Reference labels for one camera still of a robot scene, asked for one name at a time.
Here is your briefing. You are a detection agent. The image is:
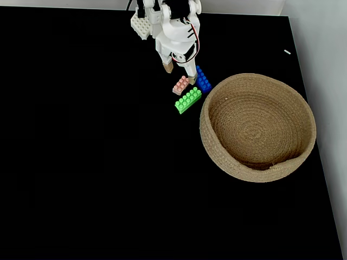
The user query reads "red white black servo cable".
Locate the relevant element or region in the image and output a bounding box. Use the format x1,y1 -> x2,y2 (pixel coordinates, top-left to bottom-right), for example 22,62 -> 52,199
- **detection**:
183,17 -> 201,62

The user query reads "blue lego block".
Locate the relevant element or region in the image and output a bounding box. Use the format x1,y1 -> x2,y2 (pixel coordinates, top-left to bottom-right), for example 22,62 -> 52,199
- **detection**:
195,65 -> 213,94

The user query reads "pink lego block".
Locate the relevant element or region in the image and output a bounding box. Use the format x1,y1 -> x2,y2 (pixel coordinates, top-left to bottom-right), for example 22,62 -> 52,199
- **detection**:
172,75 -> 190,96

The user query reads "woven rope basket tray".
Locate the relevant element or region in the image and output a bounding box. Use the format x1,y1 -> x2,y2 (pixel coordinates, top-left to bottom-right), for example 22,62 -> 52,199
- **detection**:
199,73 -> 317,184

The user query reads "green lego block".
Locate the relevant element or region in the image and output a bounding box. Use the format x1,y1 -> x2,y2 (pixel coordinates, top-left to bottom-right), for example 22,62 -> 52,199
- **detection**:
174,86 -> 203,115

